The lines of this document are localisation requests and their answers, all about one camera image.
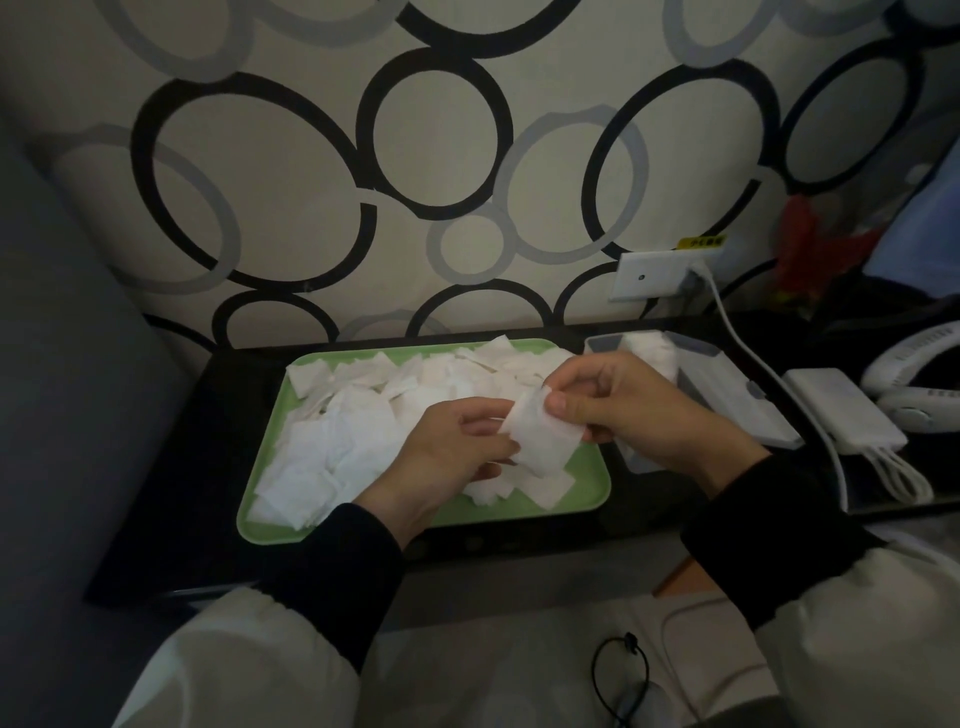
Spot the white neck fan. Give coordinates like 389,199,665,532
860,322,960,435

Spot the green plastic tray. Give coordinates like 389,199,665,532
236,338,613,545

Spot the person's left forearm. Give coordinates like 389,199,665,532
112,502,410,728

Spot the white wall socket plate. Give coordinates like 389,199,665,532
607,249,710,303

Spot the person's right hand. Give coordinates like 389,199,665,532
543,350,774,500

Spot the grey upholstered sofa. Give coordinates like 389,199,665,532
0,127,189,728

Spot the white looped cable bundle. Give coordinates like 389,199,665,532
862,446,935,505

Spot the thin white cable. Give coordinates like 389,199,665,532
659,592,759,714

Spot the person's right forearm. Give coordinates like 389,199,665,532
680,449,960,728

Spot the black hair tie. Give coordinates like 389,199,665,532
590,633,650,728

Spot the white power bank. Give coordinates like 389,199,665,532
783,368,909,455

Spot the person's left hand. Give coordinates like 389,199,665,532
352,397,523,553

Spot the blue curtain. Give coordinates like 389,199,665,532
862,142,960,298

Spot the orange flat piece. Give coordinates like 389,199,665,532
652,558,721,600

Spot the pile of white cotton pads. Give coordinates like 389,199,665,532
247,335,583,530

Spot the white charger cable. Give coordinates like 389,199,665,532
686,262,849,511

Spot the red decoration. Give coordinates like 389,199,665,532
772,196,883,301

